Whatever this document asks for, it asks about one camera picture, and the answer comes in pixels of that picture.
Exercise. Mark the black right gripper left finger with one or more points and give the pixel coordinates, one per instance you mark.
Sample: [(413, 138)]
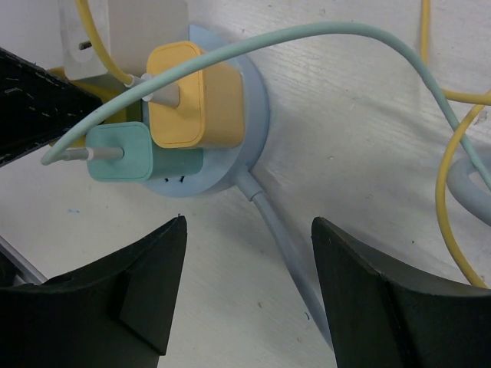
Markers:
[(114, 312)]

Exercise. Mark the white charger plug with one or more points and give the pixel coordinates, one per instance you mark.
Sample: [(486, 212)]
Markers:
[(130, 31)]

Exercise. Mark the round light blue socket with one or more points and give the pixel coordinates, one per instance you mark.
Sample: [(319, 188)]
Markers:
[(220, 166)]

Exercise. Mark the orange-yellow charger plug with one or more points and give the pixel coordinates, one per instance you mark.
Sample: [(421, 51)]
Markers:
[(210, 113)]

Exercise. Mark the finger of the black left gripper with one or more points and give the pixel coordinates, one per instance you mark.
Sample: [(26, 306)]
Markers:
[(37, 107)]

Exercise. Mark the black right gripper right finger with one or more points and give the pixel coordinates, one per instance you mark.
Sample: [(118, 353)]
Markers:
[(383, 312)]

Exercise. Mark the teal charger plug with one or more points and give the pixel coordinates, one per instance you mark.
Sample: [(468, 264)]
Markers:
[(142, 159)]

